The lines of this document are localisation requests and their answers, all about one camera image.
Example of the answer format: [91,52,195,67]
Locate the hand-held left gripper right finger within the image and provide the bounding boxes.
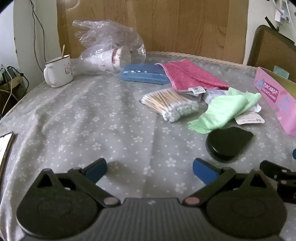
[192,158,266,207]

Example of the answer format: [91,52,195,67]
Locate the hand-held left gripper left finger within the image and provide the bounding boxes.
[36,158,121,207]

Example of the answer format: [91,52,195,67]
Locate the black rounded case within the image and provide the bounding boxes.
[206,126,254,163]

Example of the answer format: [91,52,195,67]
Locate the white paper tag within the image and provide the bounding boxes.
[234,111,264,125]

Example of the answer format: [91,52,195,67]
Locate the green cloth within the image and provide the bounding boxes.
[188,88,262,134]

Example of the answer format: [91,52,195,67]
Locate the pink tin box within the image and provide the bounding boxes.
[254,67,296,137]

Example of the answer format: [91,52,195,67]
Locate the pack of cotton swabs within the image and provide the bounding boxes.
[139,89,200,122]

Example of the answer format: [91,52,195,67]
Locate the white printed packet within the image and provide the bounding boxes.
[203,89,230,106]

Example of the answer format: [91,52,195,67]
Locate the pink cloth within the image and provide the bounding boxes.
[155,59,230,91]

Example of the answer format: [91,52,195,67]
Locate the blue glasses case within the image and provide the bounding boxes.
[121,64,167,85]

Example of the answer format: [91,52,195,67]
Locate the grey floral tablecloth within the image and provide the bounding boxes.
[0,51,296,241]

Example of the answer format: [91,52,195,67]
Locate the teal cup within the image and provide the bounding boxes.
[273,65,290,79]

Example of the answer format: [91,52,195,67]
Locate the white enamel mug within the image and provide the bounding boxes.
[44,54,74,88]

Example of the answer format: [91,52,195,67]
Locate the brown chair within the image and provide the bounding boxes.
[247,24,296,72]

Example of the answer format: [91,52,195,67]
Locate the black tape strips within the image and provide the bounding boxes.
[265,16,278,31]

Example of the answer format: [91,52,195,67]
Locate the clear plastic bag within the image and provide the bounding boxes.
[72,19,147,75]

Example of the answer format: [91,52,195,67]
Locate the white power strip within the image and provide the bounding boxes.
[273,0,292,24]

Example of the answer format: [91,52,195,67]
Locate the brown cardboard panel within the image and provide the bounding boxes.
[57,0,249,65]

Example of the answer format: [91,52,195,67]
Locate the thin white cable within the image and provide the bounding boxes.
[0,64,15,116]

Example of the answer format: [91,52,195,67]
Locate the black hanging cable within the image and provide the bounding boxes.
[31,0,47,67]

